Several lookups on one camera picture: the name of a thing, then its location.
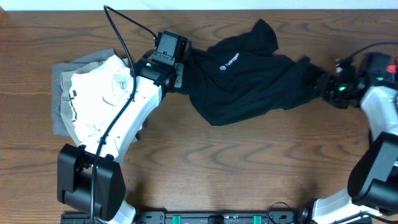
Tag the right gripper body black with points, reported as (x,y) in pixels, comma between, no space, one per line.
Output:
(338,93)

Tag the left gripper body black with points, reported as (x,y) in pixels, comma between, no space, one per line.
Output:
(179,75)

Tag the black polo shirt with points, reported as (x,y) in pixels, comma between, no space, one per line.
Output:
(242,77)

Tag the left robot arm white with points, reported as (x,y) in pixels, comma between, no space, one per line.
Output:
(89,176)

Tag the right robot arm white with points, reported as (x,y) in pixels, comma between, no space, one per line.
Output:
(371,193)

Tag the dark clothes pile right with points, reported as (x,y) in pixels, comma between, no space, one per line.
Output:
(392,69)

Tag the white folded shirt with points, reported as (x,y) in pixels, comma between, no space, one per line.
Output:
(94,94)

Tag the beige folded shirt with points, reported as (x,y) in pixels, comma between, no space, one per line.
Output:
(66,112)

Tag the grey folded shirt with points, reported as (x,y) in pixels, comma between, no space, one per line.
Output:
(57,122)

